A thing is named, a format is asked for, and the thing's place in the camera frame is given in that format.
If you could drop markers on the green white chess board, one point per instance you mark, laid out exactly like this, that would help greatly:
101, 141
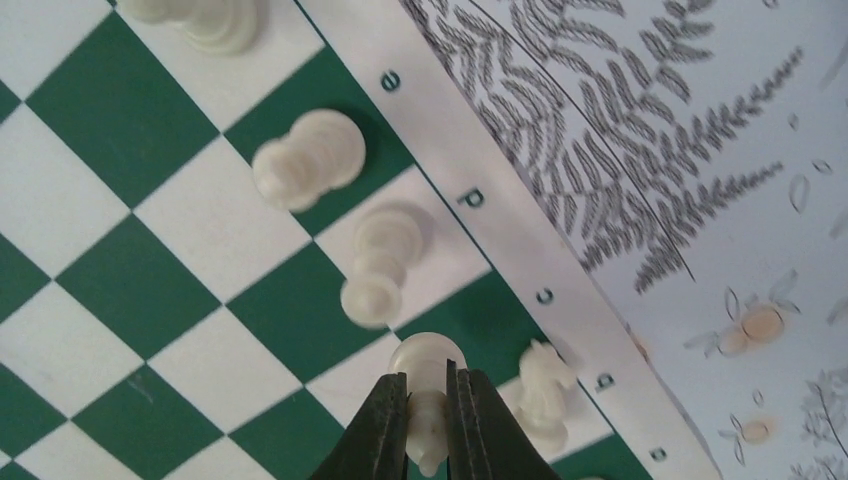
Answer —
161, 320

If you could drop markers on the white bishop piece gripped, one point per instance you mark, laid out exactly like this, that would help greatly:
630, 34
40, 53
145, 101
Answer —
423, 358

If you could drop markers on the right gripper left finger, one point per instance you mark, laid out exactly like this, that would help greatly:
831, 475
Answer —
373, 445

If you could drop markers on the white queen chess piece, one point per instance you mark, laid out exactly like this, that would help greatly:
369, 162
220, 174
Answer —
386, 244

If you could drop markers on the white knight chess piece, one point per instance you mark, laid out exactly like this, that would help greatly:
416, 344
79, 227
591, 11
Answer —
541, 407

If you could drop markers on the floral patterned table mat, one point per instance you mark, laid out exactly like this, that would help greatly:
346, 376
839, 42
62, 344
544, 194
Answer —
694, 155

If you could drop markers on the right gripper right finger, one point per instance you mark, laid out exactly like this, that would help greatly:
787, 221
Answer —
484, 440

